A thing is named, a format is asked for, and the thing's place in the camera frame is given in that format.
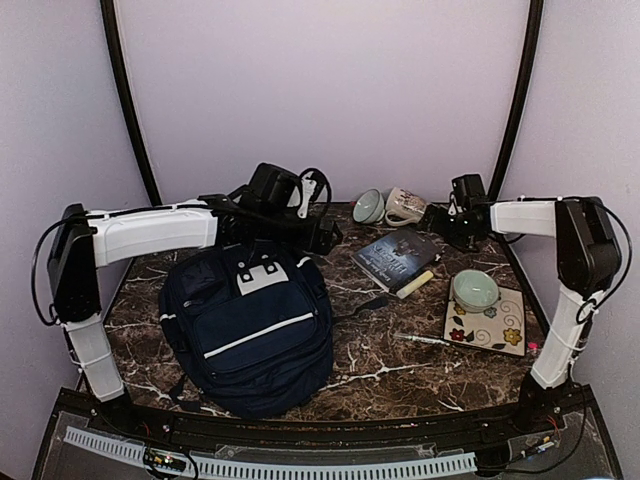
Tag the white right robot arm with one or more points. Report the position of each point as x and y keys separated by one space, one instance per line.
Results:
x=589 y=262

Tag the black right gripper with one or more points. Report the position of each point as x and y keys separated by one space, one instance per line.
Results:
x=438 y=226

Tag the grey slotted cable duct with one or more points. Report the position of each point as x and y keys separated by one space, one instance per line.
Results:
x=205 y=466

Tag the left black frame post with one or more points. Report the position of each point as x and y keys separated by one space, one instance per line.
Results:
x=125 y=96

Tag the clear pen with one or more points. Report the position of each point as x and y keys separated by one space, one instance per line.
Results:
x=421 y=339

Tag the navy blue student backpack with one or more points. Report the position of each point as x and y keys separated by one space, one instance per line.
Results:
x=251 y=326

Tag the upright celadon bowl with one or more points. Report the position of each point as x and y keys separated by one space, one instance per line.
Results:
x=474 y=291

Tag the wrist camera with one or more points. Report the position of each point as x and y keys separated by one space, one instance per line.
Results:
x=468 y=192
x=274 y=190

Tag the small green circuit board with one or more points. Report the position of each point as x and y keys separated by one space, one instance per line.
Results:
x=161 y=461

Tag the black frame post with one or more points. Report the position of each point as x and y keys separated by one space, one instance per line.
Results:
x=520 y=93
x=125 y=96

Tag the dark blue paperback book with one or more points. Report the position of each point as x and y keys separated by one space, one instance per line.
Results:
x=396 y=259

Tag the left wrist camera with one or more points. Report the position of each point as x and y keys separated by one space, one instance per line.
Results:
x=274 y=190

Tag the black front rail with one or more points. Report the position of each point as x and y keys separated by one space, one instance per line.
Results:
x=481 y=429

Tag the white floral mug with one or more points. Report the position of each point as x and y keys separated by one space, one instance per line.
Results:
x=404 y=208

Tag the pale yellow highlighter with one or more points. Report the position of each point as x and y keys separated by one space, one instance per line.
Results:
x=415 y=284

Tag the right black frame post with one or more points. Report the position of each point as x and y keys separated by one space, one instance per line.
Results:
x=520 y=93

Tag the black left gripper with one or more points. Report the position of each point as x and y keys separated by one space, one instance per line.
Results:
x=322 y=246

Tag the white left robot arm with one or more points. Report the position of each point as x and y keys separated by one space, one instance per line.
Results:
x=86 y=241

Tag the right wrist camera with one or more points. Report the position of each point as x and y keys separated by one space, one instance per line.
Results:
x=468 y=192

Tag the tipped celadon bowl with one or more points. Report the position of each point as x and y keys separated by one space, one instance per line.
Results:
x=369 y=208

